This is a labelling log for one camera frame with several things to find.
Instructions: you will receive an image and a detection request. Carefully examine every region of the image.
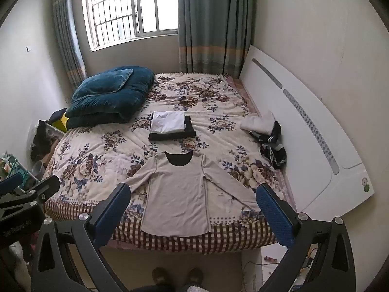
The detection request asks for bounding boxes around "floral bed sheet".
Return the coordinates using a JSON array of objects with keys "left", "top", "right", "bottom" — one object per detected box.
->
[{"left": 41, "top": 72, "right": 292, "bottom": 254}]

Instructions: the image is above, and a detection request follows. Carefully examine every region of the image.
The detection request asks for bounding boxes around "grey bucket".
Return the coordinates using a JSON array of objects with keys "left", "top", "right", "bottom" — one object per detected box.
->
[{"left": 32, "top": 161, "right": 46, "bottom": 181}]

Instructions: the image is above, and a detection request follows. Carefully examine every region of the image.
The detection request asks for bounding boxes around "blue-grey curtain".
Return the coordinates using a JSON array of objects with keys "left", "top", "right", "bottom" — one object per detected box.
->
[
  {"left": 50, "top": 0, "right": 88, "bottom": 90},
  {"left": 178, "top": 0, "right": 259, "bottom": 76}
]

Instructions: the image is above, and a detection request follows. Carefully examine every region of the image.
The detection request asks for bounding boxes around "black clothes heap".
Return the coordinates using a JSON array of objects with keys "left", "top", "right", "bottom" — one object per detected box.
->
[{"left": 30, "top": 120, "right": 57, "bottom": 162}]

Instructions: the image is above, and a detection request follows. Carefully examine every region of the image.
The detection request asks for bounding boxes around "folded white shirt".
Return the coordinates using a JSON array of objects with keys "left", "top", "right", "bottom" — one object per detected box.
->
[{"left": 150, "top": 111, "right": 186, "bottom": 134}]

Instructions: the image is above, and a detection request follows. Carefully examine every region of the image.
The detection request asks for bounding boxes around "black striped clothes pile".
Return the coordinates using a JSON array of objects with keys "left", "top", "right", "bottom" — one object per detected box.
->
[{"left": 250, "top": 122, "right": 287, "bottom": 169}]

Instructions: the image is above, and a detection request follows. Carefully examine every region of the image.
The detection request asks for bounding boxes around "folded black garment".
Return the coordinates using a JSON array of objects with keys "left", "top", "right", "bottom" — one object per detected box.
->
[{"left": 148, "top": 115, "right": 196, "bottom": 142}]

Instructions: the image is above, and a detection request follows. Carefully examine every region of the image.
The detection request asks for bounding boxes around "beige long-sleeve shirt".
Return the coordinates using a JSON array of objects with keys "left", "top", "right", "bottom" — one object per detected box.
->
[{"left": 124, "top": 150, "right": 262, "bottom": 237}]

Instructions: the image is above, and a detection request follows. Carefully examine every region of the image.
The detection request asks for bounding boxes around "teal quilt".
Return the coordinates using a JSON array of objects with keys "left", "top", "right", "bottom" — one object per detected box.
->
[{"left": 65, "top": 66, "right": 155, "bottom": 130}]

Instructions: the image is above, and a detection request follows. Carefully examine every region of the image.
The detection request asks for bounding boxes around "yellow box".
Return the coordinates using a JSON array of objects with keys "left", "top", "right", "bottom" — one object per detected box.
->
[{"left": 52, "top": 114, "right": 68, "bottom": 133}]

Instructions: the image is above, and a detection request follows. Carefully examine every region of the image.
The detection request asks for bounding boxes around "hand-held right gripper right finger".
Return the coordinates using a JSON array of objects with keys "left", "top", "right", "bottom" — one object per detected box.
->
[{"left": 256, "top": 184, "right": 357, "bottom": 292}]

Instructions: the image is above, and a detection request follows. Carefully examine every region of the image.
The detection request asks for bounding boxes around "teal pillow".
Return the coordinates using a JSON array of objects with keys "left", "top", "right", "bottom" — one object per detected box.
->
[{"left": 71, "top": 68, "right": 134, "bottom": 104}]

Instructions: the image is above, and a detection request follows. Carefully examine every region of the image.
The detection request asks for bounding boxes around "window with metal bars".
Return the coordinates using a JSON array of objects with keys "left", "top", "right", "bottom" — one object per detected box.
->
[{"left": 80, "top": 0, "right": 180, "bottom": 51}]

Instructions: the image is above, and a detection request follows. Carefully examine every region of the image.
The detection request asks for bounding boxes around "green wire rack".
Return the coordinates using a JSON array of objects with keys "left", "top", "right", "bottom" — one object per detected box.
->
[{"left": 0, "top": 152, "right": 40, "bottom": 189}]

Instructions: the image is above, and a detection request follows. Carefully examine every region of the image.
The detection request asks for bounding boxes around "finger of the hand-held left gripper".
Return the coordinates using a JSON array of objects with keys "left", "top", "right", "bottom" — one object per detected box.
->
[
  {"left": 0, "top": 175, "right": 61, "bottom": 217},
  {"left": 0, "top": 172, "right": 24, "bottom": 196}
]

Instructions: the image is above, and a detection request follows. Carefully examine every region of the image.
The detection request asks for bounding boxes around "white headboard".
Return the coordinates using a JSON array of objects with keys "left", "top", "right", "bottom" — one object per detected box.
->
[{"left": 239, "top": 45, "right": 375, "bottom": 216}]

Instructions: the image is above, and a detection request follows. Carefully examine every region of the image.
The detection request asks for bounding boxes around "white crumpled cloth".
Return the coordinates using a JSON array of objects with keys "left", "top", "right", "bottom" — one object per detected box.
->
[{"left": 240, "top": 111, "right": 275, "bottom": 135}]

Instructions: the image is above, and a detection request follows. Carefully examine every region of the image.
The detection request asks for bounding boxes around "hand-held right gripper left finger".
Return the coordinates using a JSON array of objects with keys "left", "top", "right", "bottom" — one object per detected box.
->
[{"left": 30, "top": 182, "right": 132, "bottom": 292}]

